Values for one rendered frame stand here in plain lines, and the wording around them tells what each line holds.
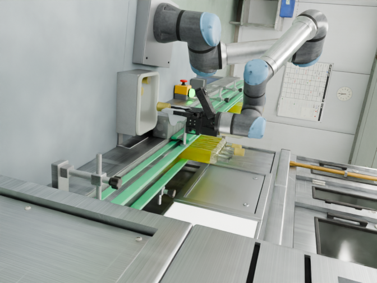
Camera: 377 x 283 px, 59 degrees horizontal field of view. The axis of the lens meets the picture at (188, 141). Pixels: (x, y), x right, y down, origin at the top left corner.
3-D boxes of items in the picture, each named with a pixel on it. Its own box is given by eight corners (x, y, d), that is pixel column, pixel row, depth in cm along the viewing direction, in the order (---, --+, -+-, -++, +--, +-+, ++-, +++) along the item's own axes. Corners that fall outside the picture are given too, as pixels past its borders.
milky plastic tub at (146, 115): (116, 133, 124) (138, 137, 121) (118, 71, 117) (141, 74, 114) (137, 123, 139) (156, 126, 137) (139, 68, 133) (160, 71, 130)
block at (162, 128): (151, 137, 141) (166, 140, 139) (152, 114, 138) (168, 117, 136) (155, 135, 144) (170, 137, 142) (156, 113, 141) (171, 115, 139)
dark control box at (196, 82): (189, 91, 202) (202, 93, 200) (190, 78, 200) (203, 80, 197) (193, 90, 210) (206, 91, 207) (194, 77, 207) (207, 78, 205)
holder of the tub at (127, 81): (115, 146, 125) (134, 150, 123) (117, 72, 117) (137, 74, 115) (136, 135, 141) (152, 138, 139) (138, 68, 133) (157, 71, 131)
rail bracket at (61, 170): (32, 208, 83) (113, 230, 77) (28, 143, 78) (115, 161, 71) (46, 200, 87) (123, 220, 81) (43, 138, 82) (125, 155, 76)
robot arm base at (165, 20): (156, -2, 124) (181, 0, 121) (171, 7, 138) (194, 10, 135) (151, 39, 127) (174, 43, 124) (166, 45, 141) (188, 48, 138)
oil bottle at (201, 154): (168, 155, 145) (216, 165, 140) (169, 143, 144) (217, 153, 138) (173, 152, 151) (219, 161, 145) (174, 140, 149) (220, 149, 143)
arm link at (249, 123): (266, 126, 119) (261, 145, 114) (235, 121, 122) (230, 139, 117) (267, 110, 112) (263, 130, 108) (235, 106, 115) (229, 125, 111)
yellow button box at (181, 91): (173, 97, 177) (186, 100, 175) (174, 83, 175) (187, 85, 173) (177, 96, 183) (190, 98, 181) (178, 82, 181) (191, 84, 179)
